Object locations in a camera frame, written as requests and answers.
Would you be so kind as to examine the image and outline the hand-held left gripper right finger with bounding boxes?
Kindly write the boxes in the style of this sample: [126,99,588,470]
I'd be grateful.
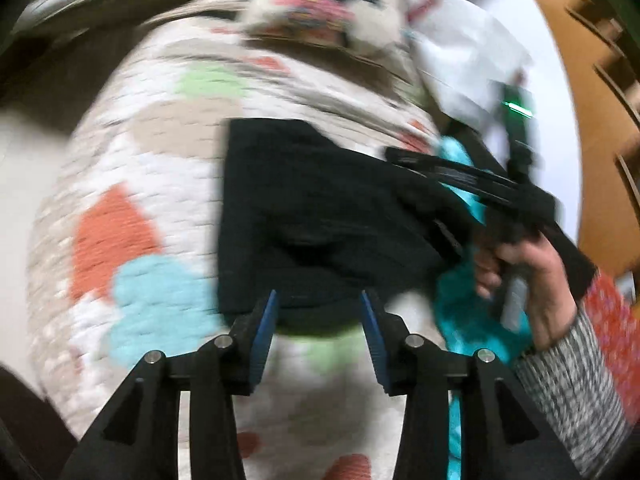
[361,291,582,480]

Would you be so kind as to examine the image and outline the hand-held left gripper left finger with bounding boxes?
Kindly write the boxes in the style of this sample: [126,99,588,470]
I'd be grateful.
[60,289,279,480]

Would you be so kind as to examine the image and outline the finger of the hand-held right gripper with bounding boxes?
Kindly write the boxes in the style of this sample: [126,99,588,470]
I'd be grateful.
[384,146,508,206]
[432,217,476,267]

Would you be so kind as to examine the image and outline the black pants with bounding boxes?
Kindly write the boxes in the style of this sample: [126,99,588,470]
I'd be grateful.
[217,117,482,337]

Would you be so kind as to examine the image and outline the person's right forearm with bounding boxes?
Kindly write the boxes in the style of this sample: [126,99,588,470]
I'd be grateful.
[512,305,635,479]

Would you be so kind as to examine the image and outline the person's right hand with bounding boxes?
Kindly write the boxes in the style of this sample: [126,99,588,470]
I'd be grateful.
[472,234,581,351]

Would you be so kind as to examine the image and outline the teal cloth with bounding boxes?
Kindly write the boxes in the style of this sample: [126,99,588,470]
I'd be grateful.
[432,137,535,480]

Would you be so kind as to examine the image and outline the brown wooden furniture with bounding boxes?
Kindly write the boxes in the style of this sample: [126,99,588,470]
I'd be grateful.
[510,0,640,303]

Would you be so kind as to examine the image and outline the white cloth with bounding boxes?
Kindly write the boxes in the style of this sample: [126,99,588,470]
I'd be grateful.
[400,0,537,127]

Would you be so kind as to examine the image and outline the red patterned cloth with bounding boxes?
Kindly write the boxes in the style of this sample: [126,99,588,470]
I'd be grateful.
[582,271,640,428]

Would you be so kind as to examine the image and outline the white pink patterned pillow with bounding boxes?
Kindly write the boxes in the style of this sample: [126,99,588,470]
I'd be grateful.
[240,0,417,57]

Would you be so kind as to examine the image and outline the white blanket with coloured patches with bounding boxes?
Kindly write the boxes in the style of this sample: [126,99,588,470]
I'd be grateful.
[25,0,476,480]

